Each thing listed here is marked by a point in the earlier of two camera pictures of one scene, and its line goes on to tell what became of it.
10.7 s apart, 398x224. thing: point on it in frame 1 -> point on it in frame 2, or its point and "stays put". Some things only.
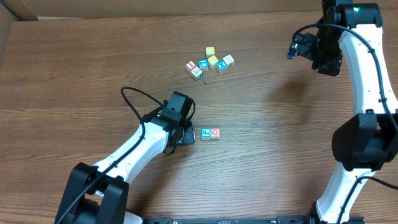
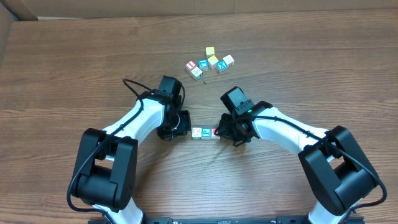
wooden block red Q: [214, 134] stays put
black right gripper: [304, 45] -> [224, 128]
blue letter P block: [205, 133] stays put
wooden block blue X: [222, 65] stays put
